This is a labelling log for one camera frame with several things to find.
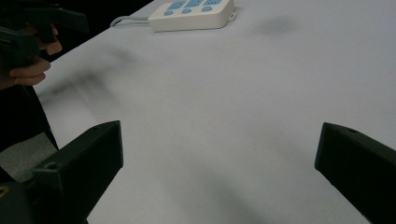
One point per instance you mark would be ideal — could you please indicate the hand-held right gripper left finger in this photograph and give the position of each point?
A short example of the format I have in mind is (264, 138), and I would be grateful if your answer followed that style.
(81, 161)

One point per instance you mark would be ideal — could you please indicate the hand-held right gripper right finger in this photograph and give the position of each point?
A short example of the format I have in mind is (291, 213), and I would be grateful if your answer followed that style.
(358, 161)

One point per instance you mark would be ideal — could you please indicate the white power strip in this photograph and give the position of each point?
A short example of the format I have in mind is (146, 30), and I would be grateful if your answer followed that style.
(190, 14)

